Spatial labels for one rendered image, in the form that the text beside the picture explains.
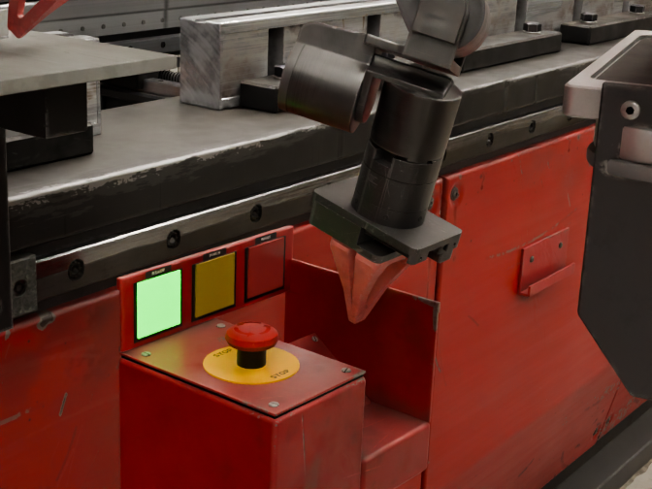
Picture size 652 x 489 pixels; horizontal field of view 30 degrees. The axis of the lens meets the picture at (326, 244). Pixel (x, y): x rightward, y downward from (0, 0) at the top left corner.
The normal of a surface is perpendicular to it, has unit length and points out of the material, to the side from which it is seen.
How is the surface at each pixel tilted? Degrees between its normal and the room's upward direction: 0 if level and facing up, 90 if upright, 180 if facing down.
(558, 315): 90
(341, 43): 78
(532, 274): 90
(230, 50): 90
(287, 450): 90
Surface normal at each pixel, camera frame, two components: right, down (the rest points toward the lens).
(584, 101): -0.36, 0.27
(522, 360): 0.81, 0.21
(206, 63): -0.59, 0.22
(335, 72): -0.05, -0.31
